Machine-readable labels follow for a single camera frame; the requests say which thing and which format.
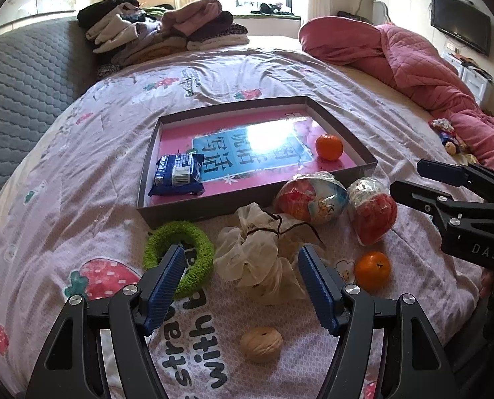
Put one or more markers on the blue red foil egg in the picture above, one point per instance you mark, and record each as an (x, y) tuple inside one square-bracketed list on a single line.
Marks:
[(315, 197)]

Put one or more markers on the white drawer cabinet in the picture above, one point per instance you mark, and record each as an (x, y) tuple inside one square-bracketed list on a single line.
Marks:
[(476, 79)]

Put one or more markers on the pink quilted duvet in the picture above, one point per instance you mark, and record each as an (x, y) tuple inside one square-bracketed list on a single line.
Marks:
[(408, 63)]

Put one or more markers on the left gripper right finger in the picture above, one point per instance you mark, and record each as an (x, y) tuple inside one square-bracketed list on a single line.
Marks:
[(413, 363)]

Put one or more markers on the black flat television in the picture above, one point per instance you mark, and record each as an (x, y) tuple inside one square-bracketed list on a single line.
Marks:
[(464, 22)]

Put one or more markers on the orange mandarin in box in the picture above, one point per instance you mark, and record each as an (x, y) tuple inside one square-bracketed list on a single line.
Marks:
[(329, 147)]

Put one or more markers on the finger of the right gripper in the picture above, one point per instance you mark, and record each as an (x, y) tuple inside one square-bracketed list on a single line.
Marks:
[(421, 203), (478, 179)]

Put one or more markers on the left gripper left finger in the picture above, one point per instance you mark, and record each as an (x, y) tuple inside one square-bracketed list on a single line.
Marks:
[(70, 364)]

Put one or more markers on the small toy figures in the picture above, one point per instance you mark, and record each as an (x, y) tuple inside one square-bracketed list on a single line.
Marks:
[(452, 142)]

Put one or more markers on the blue snack packet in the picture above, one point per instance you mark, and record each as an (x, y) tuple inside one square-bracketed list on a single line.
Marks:
[(178, 174)]

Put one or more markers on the orange mandarin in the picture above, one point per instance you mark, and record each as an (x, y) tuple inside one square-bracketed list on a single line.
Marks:
[(329, 147), (372, 271)]

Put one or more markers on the cream chiffon scrunchie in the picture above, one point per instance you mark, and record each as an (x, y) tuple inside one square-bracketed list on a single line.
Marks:
[(259, 254)]

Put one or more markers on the shallow grey cardboard box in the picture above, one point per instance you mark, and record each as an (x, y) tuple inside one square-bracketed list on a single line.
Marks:
[(157, 210)]

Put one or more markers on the grey quilted headboard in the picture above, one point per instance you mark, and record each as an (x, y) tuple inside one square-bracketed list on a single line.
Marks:
[(44, 67)]

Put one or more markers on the beige walnut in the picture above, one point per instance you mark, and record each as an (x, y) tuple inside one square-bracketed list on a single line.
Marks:
[(261, 344)]

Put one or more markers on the pile of folded clothes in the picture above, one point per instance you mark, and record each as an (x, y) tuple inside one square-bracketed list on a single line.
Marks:
[(124, 34)]

